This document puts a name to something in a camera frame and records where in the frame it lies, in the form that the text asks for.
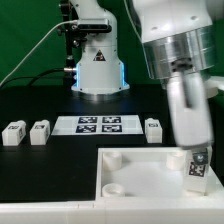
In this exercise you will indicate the white square table top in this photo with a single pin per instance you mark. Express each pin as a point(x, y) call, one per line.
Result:
point(148, 172)

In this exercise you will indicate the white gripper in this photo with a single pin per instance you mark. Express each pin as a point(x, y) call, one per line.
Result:
point(190, 116)

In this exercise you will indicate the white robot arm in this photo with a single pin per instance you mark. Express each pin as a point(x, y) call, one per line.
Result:
point(176, 37)

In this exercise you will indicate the white sheet with tags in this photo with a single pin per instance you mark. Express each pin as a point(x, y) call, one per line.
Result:
point(98, 125)

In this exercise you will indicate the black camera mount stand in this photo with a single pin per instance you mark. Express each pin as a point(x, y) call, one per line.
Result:
point(73, 40)

